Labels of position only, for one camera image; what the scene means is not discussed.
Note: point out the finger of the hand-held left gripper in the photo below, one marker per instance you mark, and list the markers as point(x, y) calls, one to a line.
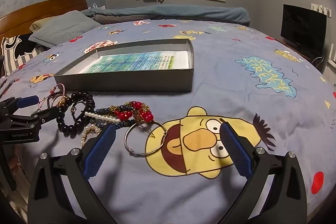
point(48, 113)
point(27, 101)

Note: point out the wooden television stand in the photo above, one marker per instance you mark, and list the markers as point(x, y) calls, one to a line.
point(290, 45)

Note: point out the blue blanket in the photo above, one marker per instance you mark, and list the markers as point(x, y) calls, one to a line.
point(170, 12)

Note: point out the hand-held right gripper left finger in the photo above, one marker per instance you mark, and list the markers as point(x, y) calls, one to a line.
point(101, 150)

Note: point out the white wall sockets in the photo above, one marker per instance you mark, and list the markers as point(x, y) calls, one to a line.
point(315, 6)

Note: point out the white plastic bag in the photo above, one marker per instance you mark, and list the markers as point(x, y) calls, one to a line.
point(96, 6)

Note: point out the grey-blue pillow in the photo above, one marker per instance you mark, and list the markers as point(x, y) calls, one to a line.
point(63, 27)

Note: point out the printed paper sheet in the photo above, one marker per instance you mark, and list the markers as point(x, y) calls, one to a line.
point(136, 62)

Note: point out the grey cardboard box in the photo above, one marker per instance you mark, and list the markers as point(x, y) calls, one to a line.
point(131, 83)

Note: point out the beige pillow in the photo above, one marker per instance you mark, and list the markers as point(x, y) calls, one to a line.
point(39, 23)

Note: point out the wooden headboard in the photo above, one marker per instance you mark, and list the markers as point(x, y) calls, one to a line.
point(39, 10)

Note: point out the black television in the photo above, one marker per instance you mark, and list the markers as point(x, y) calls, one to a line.
point(302, 27)

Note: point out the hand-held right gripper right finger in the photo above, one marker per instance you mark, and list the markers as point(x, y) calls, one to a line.
point(235, 150)

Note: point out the grey blanket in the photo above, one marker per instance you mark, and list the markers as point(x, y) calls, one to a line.
point(113, 18)

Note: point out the silver hoop bangle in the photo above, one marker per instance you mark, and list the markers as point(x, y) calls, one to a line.
point(138, 154)

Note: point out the printed bed sheet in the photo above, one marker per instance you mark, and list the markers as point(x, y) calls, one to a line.
point(223, 87)

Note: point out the striped black white pillow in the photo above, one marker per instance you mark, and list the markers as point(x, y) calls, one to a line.
point(15, 48)

